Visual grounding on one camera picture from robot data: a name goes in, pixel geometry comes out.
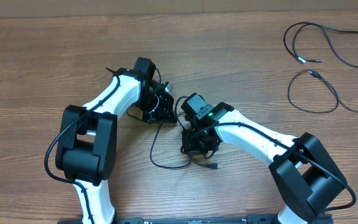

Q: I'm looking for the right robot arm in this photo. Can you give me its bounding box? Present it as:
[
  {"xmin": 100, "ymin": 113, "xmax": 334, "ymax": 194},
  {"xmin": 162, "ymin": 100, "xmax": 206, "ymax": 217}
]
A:
[{"xmin": 181, "ymin": 93, "xmax": 347, "ymax": 223}]

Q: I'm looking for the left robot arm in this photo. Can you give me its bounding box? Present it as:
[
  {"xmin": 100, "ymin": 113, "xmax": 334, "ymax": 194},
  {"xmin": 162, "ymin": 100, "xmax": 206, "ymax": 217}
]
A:
[{"xmin": 49, "ymin": 57, "xmax": 177, "ymax": 223}]

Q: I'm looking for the black USB cable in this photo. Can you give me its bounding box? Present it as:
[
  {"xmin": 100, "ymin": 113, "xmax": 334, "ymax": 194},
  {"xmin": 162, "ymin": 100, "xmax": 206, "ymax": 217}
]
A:
[
  {"xmin": 149, "ymin": 95, "xmax": 219, "ymax": 170},
  {"xmin": 283, "ymin": 21, "xmax": 358, "ymax": 68},
  {"xmin": 287, "ymin": 69, "xmax": 358, "ymax": 114}
]

